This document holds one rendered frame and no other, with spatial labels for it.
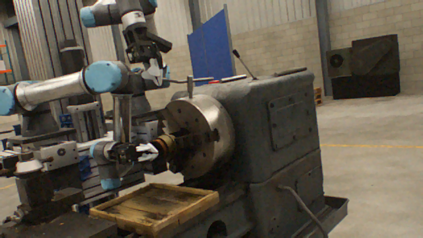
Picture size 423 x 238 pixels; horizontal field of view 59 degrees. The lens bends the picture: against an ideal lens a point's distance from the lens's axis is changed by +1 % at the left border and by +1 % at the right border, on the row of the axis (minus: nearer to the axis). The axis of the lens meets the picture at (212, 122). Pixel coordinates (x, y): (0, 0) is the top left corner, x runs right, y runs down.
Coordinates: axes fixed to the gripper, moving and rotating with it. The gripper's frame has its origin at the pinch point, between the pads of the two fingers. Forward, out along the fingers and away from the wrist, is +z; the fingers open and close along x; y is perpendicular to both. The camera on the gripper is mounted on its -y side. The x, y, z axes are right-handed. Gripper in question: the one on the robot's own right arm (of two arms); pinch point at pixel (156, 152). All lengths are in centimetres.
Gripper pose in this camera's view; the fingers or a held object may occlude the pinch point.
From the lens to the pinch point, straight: 130.2
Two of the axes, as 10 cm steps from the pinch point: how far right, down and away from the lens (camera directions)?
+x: -1.4, -9.8, -1.5
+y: -6.5, 2.0, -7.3
